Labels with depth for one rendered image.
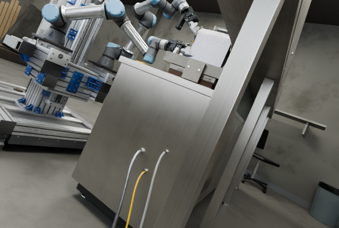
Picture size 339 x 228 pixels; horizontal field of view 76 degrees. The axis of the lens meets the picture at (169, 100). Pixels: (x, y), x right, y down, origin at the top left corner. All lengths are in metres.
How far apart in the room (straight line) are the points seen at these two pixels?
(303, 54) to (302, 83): 0.64
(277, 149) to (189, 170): 4.45
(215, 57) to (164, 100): 0.46
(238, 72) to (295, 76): 4.70
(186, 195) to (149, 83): 0.78
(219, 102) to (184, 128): 0.58
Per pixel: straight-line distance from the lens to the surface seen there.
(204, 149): 0.53
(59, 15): 1.70
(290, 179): 4.94
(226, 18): 0.91
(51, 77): 1.75
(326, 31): 5.60
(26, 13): 8.35
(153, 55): 1.56
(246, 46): 0.56
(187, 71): 1.19
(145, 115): 1.19
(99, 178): 1.36
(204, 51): 1.44
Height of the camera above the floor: 0.76
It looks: level
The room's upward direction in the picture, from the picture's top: 24 degrees clockwise
